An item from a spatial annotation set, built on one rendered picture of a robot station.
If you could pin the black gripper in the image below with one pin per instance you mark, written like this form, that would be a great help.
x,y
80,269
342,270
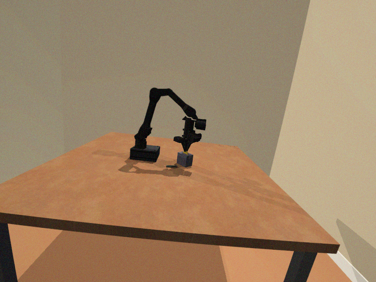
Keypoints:
x,y
183,140

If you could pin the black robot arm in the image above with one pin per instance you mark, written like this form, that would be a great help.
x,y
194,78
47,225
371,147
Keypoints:
x,y
154,96

